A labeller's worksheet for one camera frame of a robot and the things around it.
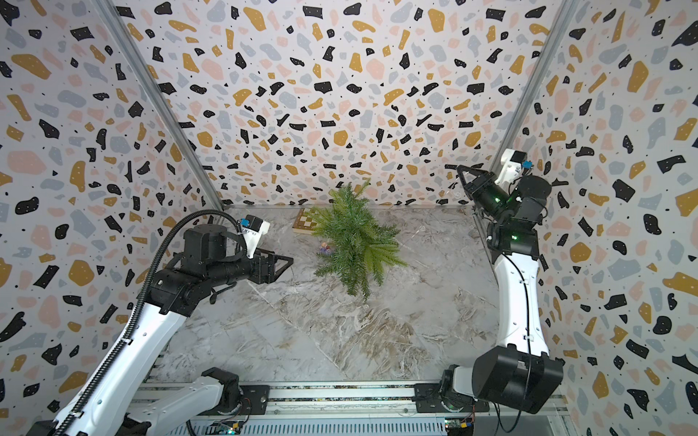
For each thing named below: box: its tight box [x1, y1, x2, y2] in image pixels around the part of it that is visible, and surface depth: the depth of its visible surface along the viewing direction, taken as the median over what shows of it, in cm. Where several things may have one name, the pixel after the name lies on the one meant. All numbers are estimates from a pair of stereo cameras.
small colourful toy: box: [319, 241, 332, 257], surface depth 106 cm
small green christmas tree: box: [308, 178, 409, 302], surface depth 78 cm
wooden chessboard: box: [291, 207, 320, 234], surface depth 115 cm
